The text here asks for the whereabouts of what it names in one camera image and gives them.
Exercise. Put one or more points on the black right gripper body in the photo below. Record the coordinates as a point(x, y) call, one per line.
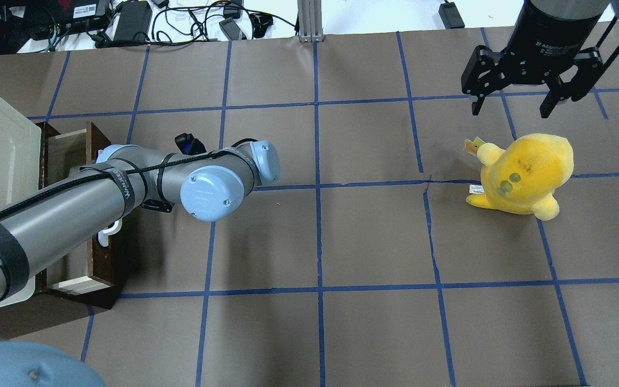
point(552, 33)

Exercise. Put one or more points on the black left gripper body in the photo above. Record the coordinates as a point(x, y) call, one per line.
point(158, 205)

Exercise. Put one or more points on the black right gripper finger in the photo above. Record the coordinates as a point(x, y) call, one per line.
point(482, 76)
point(590, 66)

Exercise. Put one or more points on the white drawer handle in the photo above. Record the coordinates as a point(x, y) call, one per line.
point(103, 236)

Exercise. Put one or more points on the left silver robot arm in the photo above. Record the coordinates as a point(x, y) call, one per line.
point(42, 228)

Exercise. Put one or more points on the yellow dinosaur plush toy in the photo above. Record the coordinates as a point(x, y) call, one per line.
point(522, 178)

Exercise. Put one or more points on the black power adapter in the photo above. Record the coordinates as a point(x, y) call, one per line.
point(133, 21)

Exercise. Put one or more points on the aluminium frame post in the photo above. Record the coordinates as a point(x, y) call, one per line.
point(309, 19)

